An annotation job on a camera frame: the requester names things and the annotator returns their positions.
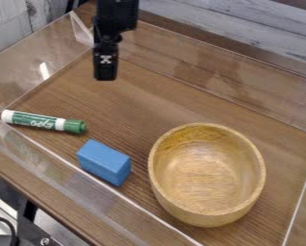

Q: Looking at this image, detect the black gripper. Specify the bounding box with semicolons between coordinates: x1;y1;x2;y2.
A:
93;0;139;81

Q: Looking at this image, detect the green Expo marker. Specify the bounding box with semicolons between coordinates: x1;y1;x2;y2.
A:
2;110;87;134

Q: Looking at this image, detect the brown wooden bowl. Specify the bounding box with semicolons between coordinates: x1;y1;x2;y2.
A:
149;122;266;228

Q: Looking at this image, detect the blue rectangular block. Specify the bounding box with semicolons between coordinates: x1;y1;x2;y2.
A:
76;139;131;186

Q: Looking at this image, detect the black table leg bracket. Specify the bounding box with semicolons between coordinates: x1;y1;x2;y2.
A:
18;200;63;246

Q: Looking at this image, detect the black cable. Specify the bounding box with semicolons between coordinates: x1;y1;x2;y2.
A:
0;215;19;246

